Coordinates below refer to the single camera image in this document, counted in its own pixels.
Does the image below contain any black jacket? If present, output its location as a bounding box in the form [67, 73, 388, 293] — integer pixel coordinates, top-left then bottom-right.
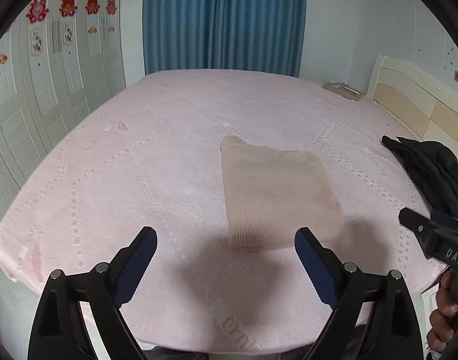
[382, 136, 458, 219]

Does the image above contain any cream wooden headboard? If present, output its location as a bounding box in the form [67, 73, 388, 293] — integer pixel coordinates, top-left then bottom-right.
[367, 55, 458, 158]

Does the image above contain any white wardrobe with red decorations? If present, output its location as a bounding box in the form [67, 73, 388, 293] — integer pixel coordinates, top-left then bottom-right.
[0, 0, 126, 220]

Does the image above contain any right hand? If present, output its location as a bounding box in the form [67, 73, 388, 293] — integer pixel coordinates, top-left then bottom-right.
[427, 271, 458, 353]

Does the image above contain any blue curtain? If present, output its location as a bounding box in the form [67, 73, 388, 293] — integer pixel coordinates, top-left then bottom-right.
[142, 0, 306, 77]

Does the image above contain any beige knitted sweater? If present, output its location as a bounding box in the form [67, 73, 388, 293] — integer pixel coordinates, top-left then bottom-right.
[220, 136, 344, 250]

